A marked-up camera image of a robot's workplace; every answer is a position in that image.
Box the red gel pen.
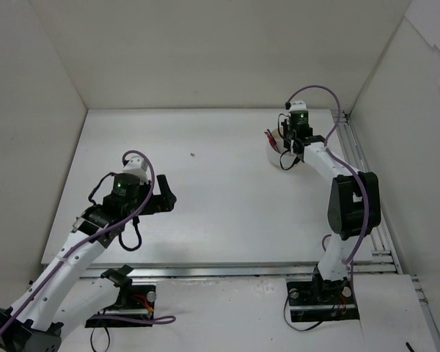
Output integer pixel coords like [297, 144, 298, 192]
[264, 132, 279, 153]

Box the blue gel pen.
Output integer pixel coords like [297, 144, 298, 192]
[266, 129, 275, 142]

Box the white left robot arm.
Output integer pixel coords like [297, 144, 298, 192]
[0, 173, 177, 351]

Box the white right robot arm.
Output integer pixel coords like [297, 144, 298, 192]
[279, 107, 381, 302]

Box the white round compartment organizer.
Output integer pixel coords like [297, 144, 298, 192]
[266, 129, 298, 171]

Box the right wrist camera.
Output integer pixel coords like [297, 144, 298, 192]
[285, 100, 307, 112]

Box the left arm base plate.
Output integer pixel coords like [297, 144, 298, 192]
[84, 265, 156, 329]

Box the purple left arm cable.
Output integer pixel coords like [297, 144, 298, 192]
[0, 150, 177, 352]

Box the aluminium side rail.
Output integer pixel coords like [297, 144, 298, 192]
[329, 109, 440, 352]

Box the aluminium front rail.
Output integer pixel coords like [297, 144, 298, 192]
[80, 261, 397, 279]

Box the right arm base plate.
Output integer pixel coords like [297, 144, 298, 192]
[285, 271, 360, 324]

